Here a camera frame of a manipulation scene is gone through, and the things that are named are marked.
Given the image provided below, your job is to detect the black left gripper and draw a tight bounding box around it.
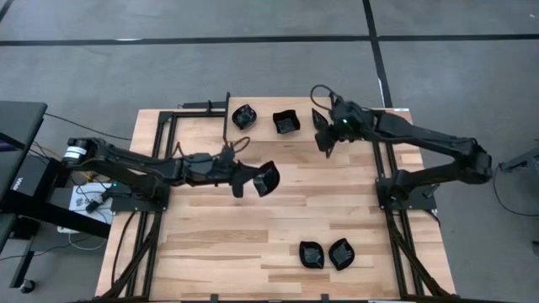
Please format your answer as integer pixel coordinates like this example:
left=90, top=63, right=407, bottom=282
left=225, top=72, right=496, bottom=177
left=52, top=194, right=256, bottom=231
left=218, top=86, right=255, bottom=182
left=180, top=145, right=263, bottom=199

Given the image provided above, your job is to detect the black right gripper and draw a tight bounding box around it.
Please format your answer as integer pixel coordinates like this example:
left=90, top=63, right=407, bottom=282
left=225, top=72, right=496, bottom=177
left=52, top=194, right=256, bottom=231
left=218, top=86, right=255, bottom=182
left=314, top=95, right=375, bottom=160

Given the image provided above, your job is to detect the black teardrop mini plate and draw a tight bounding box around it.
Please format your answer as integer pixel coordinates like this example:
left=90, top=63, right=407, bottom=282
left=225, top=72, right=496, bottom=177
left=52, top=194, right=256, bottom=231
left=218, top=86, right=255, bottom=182
left=311, top=107, right=330, bottom=132

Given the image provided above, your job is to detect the black square tray stack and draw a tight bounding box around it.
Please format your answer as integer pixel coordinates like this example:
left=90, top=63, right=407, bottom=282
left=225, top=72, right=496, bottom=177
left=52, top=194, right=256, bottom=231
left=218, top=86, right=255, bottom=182
left=272, top=109, right=302, bottom=135

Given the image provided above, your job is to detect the wooden shelf with black legs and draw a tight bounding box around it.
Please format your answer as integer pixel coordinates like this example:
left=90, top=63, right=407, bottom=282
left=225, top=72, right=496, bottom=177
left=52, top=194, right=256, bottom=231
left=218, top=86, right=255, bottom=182
left=221, top=91, right=339, bottom=160

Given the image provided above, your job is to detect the black clamp bar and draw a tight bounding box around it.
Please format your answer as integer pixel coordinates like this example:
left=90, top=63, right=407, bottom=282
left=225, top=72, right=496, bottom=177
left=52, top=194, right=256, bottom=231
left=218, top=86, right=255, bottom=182
left=181, top=99, right=228, bottom=110

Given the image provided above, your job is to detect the group of black trays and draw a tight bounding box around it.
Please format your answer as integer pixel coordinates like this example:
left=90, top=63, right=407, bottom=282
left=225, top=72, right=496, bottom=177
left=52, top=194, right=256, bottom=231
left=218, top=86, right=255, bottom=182
left=96, top=109, right=459, bottom=303

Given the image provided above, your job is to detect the white paper sheet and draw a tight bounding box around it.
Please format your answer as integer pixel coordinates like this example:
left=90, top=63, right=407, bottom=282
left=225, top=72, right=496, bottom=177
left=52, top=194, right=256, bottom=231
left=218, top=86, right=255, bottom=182
left=68, top=181, right=115, bottom=225

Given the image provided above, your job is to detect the grey chair base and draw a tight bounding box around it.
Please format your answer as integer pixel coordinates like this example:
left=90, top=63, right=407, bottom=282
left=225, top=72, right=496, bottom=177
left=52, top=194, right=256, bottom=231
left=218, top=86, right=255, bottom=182
left=499, top=141, right=539, bottom=173

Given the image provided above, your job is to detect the black computer box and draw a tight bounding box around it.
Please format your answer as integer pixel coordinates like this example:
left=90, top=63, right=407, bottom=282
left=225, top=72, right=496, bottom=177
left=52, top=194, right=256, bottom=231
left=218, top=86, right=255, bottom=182
left=10, top=154, right=58, bottom=199

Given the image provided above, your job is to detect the black right gripper cable loop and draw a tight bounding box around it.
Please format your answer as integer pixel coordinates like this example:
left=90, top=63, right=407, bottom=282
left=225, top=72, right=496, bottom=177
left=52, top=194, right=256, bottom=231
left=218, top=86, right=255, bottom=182
left=309, top=83, right=338, bottom=113

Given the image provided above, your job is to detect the thin black floor cable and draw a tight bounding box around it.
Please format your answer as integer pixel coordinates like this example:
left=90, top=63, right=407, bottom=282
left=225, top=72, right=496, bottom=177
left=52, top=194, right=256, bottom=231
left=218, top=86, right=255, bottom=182
left=493, top=162, right=539, bottom=219

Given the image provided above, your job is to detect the black desk base frame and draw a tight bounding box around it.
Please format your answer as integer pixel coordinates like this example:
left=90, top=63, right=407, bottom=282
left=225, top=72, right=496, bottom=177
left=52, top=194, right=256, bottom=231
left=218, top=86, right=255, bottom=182
left=0, top=195, right=113, bottom=291

